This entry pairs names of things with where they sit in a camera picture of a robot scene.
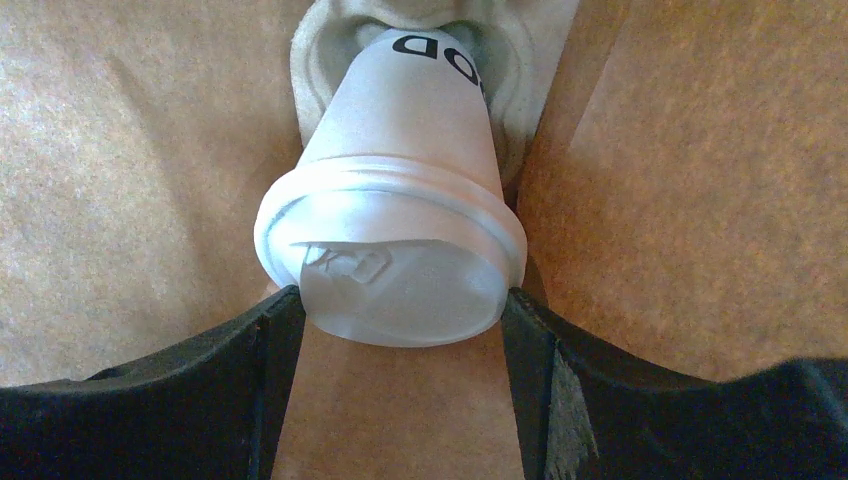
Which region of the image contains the brown paper bag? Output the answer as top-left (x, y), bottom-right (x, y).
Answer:
top-left (1, 1), bottom-right (847, 479)

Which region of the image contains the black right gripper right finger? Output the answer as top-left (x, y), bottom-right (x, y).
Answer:
top-left (501, 288), bottom-right (847, 479)

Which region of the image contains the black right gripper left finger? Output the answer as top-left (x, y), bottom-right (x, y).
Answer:
top-left (1, 286), bottom-right (306, 479)

